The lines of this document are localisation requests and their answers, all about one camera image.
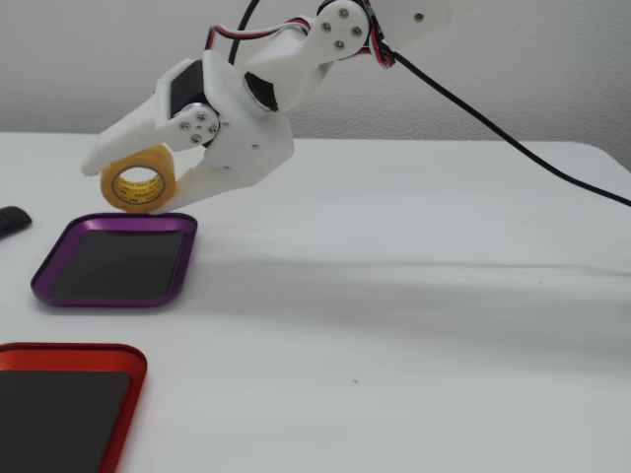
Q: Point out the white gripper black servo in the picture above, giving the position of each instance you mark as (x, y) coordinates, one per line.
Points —
(245, 154)

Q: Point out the yellow masking tape roll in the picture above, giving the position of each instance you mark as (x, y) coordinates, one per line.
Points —
(159, 160)

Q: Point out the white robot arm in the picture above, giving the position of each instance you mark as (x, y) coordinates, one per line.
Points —
(305, 49)

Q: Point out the purple metal tray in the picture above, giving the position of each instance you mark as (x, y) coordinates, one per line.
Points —
(187, 256)

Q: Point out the small black object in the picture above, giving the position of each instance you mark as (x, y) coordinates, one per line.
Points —
(12, 219)

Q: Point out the red metal tray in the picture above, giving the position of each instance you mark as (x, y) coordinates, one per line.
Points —
(133, 384)

